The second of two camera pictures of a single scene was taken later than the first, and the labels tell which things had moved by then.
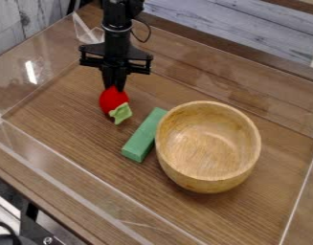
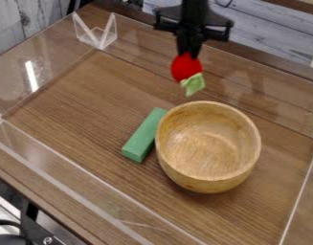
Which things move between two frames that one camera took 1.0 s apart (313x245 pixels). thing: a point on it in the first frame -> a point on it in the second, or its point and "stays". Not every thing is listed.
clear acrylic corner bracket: (86, 34) stays
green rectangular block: (138, 144) stays
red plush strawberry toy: (112, 99) -> (185, 69)
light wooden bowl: (208, 145) stays
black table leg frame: (31, 229) stays
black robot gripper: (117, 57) -> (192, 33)
